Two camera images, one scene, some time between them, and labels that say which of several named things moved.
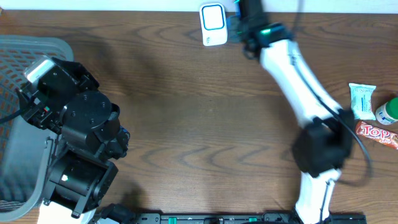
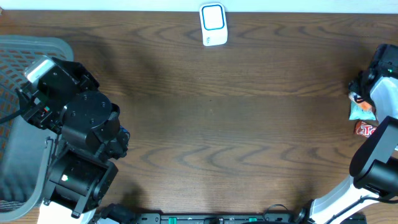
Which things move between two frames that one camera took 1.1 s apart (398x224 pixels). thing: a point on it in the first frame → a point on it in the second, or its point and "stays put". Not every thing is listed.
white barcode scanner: (214, 24) stays put
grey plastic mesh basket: (23, 161) stays put
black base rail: (244, 218) stays put
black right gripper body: (237, 28) → (360, 88)
